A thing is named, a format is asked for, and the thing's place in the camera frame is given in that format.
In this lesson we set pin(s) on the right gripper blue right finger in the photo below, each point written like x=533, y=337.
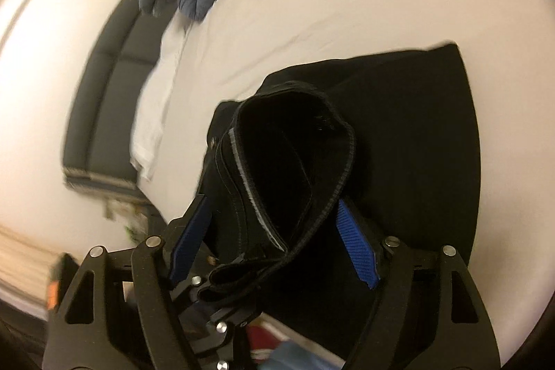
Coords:
x=361, y=244

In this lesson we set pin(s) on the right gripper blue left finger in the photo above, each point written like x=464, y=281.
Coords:
x=183, y=238

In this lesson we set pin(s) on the grey padded headboard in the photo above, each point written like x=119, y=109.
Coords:
x=96, y=153

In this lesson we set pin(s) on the black jeans pants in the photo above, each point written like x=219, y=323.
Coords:
x=391, y=137

